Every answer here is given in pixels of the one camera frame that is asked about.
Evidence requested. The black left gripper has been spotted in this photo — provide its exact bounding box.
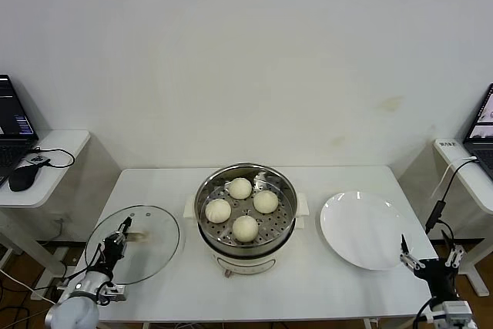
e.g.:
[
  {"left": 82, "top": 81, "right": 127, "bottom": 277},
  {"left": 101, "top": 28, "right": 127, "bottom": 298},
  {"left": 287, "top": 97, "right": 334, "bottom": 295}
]
[{"left": 100, "top": 216, "right": 134, "bottom": 270}]

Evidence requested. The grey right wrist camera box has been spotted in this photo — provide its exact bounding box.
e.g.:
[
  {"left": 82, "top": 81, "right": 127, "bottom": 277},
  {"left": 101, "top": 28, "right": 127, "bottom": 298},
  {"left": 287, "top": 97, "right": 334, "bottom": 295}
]
[{"left": 425, "top": 300, "right": 474, "bottom": 329}]

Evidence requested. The white round plate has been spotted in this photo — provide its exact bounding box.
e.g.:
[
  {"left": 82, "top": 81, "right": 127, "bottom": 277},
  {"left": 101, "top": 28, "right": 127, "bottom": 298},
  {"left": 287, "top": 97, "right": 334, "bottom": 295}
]
[{"left": 319, "top": 190, "right": 414, "bottom": 271}]

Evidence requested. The round glass pot lid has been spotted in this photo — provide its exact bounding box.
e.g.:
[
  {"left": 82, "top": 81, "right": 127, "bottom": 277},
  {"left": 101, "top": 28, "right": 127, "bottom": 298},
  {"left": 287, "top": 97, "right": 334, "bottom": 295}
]
[{"left": 85, "top": 205, "right": 181, "bottom": 286}]

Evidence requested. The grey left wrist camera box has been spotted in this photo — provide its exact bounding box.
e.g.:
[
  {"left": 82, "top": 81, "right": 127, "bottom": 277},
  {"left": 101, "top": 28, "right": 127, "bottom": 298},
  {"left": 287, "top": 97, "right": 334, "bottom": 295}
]
[{"left": 98, "top": 282, "right": 128, "bottom": 305}]

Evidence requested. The small black usb hub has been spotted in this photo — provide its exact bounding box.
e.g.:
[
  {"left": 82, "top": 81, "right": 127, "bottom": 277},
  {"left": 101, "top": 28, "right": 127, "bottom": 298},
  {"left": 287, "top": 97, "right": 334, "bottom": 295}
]
[{"left": 25, "top": 153, "right": 52, "bottom": 168}]

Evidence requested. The white side desk with label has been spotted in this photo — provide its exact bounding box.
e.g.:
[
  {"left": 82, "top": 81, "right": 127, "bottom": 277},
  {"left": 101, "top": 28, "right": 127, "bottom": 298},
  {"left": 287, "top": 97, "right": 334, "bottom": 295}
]
[{"left": 434, "top": 138, "right": 493, "bottom": 298}]

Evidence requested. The white steamed baozi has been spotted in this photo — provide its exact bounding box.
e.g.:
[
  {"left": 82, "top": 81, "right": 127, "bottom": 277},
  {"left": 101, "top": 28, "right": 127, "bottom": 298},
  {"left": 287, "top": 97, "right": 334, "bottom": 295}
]
[
  {"left": 204, "top": 198, "right": 233, "bottom": 224},
  {"left": 252, "top": 190, "right": 280, "bottom": 214},
  {"left": 228, "top": 176, "right": 253, "bottom": 200},
  {"left": 231, "top": 215, "right": 259, "bottom": 243}
]

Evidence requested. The black computer mouse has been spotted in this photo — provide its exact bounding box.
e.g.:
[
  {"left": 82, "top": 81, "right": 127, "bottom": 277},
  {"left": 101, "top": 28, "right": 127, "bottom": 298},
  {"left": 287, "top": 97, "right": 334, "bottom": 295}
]
[{"left": 8, "top": 165, "right": 39, "bottom": 193}]

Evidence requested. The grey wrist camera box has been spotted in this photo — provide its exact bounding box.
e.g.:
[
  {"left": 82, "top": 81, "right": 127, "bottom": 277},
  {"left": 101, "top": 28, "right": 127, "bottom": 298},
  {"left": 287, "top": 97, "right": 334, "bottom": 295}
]
[
  {"left": 425, "top": 300, "right": 474, "bottom": 329},
  {"left": 98, "top": 282, "right": 128, "bottom": 305}
]

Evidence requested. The perforated steel steamer basket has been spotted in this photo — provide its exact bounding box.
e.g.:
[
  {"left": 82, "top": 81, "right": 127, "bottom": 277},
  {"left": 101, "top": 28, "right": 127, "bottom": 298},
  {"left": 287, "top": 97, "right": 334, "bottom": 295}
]
[{"left": 194, "top": 163, "right": 299, "bottom": 249}]

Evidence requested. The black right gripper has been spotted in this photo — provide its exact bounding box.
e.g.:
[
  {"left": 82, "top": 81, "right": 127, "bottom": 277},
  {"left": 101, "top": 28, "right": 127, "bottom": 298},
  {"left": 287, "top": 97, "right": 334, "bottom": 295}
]
[{"left": 399, "top": 229, "right": 467, "bottom": 303}]

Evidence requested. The black laptop with dark terminal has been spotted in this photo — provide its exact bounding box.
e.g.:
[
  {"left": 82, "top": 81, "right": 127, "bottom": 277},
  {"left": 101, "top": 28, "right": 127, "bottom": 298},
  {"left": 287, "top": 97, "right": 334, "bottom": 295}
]
[{"left": 0, "top": 73, "right": 41, "bottom": 187}]

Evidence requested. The white flat cable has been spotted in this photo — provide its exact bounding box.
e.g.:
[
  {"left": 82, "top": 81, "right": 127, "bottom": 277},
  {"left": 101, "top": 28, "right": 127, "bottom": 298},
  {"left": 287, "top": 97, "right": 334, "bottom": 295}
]
[{"left": 430, "top": 156, "right": 478, "bottom": 201}]

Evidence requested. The black cable with adapter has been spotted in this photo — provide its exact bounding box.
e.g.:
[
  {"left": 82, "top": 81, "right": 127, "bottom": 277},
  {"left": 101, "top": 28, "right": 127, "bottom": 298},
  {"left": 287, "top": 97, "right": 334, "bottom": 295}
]
[{"left": 424, "top": 157, "right": 481, "bottom": 290}]

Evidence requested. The white floor cable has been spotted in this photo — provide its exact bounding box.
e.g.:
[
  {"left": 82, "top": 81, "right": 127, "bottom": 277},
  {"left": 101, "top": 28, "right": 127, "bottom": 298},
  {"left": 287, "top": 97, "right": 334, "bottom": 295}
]
[{"left": 0, "top": 267, "right": 59, "bottom": 305}]

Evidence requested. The thin black hub cable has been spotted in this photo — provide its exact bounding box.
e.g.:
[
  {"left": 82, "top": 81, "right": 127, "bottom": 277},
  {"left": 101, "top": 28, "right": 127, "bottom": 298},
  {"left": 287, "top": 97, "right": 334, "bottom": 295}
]
[{"left": 32, "top": 146, "right": 76, "bottom": 170}]

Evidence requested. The white side desk with mouse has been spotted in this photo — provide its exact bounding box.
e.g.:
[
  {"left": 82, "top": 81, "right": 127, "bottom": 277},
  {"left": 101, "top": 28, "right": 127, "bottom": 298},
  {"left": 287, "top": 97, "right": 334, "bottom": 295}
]
[{"left": 0, "top": 129, "right": 92, "bottom": 301}]

